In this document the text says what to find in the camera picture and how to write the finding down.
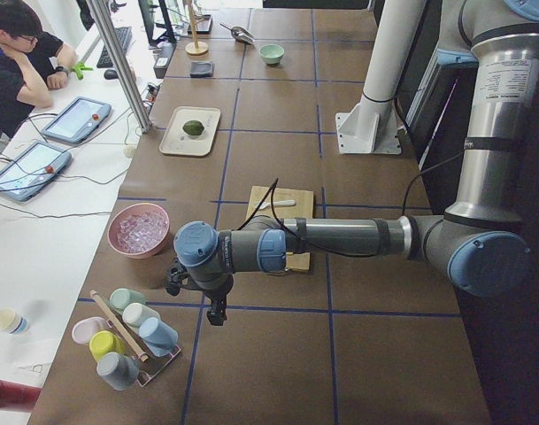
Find wooden cutting board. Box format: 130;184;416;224
246;186;314;273

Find black keyboard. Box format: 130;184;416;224
96;26;134;69

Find grey cup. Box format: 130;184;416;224
96;352;139;390

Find green cup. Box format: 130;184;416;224
109;288;146;313

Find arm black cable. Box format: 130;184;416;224
237;148;472;260

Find teach pendant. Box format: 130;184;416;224
41;97;112;144
0;141;73;202

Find far teach pendant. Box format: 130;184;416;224
41;97;112;144

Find green avocado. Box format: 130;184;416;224
182;120;204;136

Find near teach pendant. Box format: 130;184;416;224
0;141;73;202

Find person in black shirt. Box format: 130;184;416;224
0;1;78;138

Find white rabbit tray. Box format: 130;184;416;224
158;106;221;157

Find wooden mug tree stand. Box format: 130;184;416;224
185;0;209;56

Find power strip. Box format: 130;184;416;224
142;83;160;112

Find pink bowl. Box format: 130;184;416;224
107;203;170;259

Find yellow cup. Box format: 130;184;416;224
89;330;126;362

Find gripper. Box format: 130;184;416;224
203;274;234;326

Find clear ice cubes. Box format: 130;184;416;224
115;212;168;253

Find grey folded cloth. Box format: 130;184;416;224
189;61;214;78

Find pink cup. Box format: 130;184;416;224
71;316;108;344

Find aluminium frame post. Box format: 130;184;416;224
87;0;151;134

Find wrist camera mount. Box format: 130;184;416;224
165;258;192;297

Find white cup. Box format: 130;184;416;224
122;303;160;332

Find paper cup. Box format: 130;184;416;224
0;308;28;335

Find white plastic spoon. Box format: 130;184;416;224
255;199;296;210

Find blue cup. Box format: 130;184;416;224
138;317;179;357

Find white pillar base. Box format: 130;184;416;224
335;0;427;155

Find metal scoop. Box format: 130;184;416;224
220;22;255;45

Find green bowl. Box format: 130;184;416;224
259;44;285;66

